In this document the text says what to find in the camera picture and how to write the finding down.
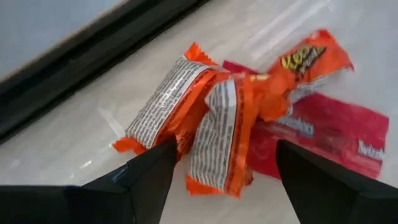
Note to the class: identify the orange Reese's candy packet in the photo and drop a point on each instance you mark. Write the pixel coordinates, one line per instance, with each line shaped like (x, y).
(161, 105)
(214, 149)
(311, 59)

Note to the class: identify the black metal table frame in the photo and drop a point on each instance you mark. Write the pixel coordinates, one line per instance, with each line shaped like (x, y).
(77, 65)

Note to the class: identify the red Twizzlers candy packet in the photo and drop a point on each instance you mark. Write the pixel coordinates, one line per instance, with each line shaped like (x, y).
(236, 67)
(335, 130)

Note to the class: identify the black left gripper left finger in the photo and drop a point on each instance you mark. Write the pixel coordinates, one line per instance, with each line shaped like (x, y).
(93, 205)

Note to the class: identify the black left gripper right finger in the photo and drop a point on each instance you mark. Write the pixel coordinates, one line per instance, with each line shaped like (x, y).
(342, 202)

